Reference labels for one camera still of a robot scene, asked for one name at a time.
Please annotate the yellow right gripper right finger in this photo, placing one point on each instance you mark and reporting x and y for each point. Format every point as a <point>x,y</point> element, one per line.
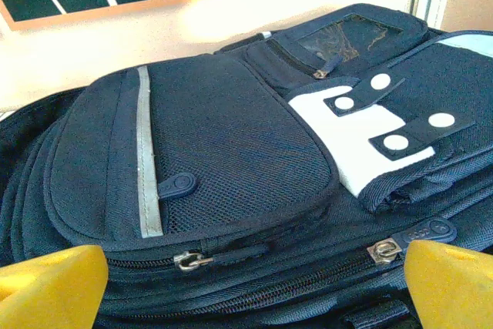
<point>454,290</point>

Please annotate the navy blue student backpack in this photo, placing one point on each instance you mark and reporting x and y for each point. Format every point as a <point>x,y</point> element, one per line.
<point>246,159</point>

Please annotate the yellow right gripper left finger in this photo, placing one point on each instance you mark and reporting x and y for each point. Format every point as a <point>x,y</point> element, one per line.
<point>50,290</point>

